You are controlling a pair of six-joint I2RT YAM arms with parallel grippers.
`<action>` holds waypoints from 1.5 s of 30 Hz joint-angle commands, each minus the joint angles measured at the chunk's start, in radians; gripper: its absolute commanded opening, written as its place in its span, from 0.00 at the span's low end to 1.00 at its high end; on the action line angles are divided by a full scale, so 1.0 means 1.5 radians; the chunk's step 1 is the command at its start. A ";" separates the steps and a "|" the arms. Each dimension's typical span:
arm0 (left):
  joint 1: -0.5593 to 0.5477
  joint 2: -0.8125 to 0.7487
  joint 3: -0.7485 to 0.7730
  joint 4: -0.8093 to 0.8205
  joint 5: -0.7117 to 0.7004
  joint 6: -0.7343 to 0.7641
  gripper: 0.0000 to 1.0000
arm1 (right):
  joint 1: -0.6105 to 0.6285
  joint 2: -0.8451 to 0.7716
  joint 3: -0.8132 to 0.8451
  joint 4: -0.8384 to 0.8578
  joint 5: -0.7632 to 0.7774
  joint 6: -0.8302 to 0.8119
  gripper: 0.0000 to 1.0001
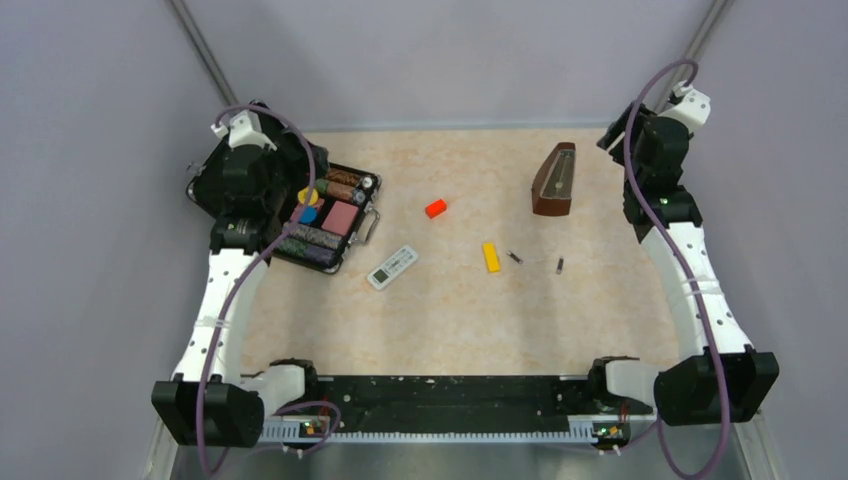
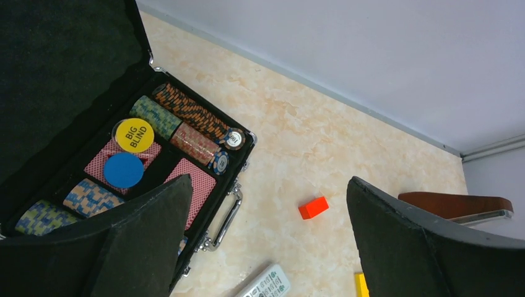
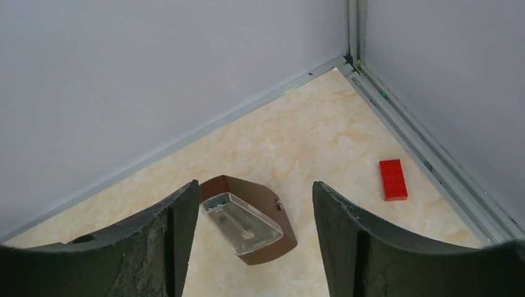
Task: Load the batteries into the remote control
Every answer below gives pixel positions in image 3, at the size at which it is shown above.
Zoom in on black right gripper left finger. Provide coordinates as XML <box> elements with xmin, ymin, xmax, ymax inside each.
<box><xmin>1</xmin><ymin>180</ymin><xmax>200</xmax><ymax>296</ymax></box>

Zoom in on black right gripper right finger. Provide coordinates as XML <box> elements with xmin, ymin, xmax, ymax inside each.
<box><xmin>312</xmin><ymin>181</ymin><xmax>524</xmax><ymax>296</ymax></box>

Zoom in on red toy brick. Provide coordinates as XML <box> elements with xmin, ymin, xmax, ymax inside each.
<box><xmin>379</xmin><ymin>159</ymin><xmax>409</xmax><ymax>201</ymax></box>

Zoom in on brown wooden metronome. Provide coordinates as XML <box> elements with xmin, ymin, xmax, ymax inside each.
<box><xmin>200</xmin><ymin>175</ymin><xmax>298</xmax><ymax>265</ymax></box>

